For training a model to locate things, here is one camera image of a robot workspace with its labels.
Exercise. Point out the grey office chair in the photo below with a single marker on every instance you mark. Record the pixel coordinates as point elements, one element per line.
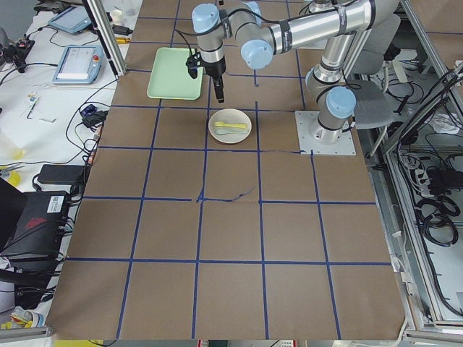
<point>372,110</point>

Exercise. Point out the blue teach pendant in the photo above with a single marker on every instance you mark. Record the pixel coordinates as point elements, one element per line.
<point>72,20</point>
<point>79,65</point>

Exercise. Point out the black power adapter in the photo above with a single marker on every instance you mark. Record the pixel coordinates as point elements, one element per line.
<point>59,174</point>

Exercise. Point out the white paper cup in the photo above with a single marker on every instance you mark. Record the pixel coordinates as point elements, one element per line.
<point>117,16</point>

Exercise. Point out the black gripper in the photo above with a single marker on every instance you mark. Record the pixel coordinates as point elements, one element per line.
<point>216,68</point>

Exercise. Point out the brown paper table cover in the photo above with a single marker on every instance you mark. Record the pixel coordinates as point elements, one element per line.
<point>181,237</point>

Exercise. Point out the white round plate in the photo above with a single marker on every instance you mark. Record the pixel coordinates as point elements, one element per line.
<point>229,115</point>

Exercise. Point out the light green plastic spoon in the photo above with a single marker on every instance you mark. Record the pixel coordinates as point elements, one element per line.
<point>221,132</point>

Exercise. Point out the black laptop with red logo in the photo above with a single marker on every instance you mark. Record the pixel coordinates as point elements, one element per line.
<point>32,227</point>

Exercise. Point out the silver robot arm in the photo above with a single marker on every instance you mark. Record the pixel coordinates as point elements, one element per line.
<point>338,24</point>

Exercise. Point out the blue teach pendant far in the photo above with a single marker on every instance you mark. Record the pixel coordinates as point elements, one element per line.
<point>72,20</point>

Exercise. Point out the blue teach pendant near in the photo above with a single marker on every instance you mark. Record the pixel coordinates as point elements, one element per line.
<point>79,65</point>

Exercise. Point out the light green tray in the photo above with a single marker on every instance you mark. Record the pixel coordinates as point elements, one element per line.
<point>170,78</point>

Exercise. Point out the aluminium frame post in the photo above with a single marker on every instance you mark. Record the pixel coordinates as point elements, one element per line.
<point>105,33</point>

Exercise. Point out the yellow plastic fork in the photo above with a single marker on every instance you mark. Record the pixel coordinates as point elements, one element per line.
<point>230,125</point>

